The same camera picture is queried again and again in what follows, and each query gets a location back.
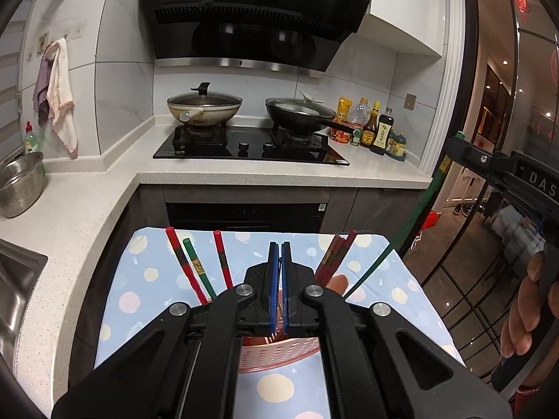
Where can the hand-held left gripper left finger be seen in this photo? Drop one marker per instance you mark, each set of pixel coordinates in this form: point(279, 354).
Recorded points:
point(274, 288)

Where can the dish soap bottle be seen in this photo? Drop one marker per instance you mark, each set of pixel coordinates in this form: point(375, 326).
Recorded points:
point(31, 139)

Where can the blue printed tablecloth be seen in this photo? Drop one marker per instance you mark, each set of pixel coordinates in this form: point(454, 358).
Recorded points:
point(144, 279)

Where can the bright red chopstick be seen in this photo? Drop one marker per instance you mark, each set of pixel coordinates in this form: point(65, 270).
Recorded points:
point(222, 257)

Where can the dark soy sauce bottle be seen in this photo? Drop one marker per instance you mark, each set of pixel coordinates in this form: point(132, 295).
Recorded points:
point(382, 133)

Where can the glass door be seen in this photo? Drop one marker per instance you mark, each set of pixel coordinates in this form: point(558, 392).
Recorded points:
point(493, 74)

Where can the black frying pan with lid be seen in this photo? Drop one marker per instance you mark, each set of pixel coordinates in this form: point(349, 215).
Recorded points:
point(297, 115)

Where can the cream hanging towel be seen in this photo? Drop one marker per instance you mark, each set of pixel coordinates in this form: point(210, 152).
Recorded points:
point(61, 91)

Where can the stainless steel sink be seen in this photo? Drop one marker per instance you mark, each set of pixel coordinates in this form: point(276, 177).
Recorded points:
point(17, 297)

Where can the beige wok with lid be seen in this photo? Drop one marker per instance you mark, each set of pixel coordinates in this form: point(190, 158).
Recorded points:
point(205, 104)

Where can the green chopstick gold band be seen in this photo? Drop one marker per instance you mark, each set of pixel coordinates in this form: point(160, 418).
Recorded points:
point(198, 270)

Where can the black gas stove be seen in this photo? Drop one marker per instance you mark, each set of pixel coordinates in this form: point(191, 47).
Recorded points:
point(249, 144)

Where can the yellow seasoning packet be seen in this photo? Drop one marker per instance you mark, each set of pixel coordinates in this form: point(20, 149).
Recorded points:
point(343, 111)

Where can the person's right hand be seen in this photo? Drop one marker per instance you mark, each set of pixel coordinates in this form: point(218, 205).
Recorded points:
point(524, 305)

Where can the wall sticker hook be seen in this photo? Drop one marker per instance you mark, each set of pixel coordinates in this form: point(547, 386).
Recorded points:
point(43, 43)

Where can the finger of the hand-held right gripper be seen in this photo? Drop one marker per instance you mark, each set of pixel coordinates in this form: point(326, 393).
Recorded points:
point(476, 159)

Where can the clear oil bottle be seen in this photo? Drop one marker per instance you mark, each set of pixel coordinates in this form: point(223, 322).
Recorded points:
point(359, 113)

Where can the pink perforated plastic basket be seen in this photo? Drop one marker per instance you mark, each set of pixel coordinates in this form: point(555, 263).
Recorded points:
point(279, 351)

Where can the purple hanging towel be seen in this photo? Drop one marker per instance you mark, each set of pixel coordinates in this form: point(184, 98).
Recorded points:
point(43, 91)

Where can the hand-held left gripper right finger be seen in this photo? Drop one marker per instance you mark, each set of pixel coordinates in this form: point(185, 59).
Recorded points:
point(286, 288)

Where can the small seasoning jars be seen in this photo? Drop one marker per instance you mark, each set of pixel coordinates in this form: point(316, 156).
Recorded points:
point(398, 146)

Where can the white upper cabinet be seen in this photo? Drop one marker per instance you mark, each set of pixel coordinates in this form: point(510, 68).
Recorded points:
point(406, 4)

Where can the black range hood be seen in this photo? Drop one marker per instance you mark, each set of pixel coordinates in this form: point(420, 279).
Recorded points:
point(262, 17)

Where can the small green bottle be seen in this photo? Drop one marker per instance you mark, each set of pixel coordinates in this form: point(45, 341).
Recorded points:
point(357, 138)

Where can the wall switch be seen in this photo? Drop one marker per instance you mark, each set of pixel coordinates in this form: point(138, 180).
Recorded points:
point(409, 101)

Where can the metal colander bowl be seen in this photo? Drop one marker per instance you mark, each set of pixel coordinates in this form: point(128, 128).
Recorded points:
point(19, 185)

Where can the black built-in appliance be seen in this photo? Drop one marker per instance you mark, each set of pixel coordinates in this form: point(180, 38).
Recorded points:
point(244, 216)

